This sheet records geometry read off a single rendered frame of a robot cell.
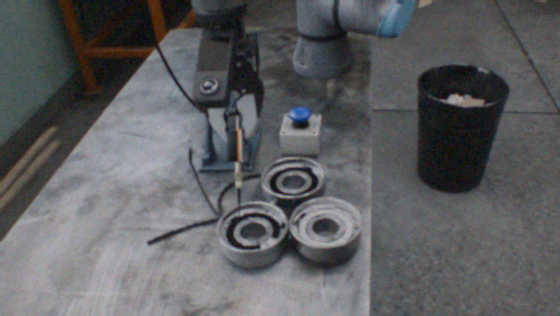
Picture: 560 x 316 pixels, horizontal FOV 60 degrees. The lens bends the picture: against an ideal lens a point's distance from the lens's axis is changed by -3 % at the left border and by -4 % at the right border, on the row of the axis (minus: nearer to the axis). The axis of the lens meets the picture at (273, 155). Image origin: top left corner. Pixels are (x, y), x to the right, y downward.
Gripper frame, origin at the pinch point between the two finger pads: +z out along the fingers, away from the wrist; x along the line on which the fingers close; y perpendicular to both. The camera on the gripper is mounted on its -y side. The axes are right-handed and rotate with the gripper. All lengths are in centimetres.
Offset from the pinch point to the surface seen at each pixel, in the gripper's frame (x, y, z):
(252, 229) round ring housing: -2.1, -7.2, 11.9
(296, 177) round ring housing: -8.0, 4.3, 11.0
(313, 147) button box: -10.5, 13.4, 11.4
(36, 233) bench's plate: 34.7, -8.1, 13.3
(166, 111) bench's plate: 22.9, 30.1, 13.3
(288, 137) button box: -6.0, 13.7, 9.3
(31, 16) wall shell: 145, 171, 39
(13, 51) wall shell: 146, 148, 48
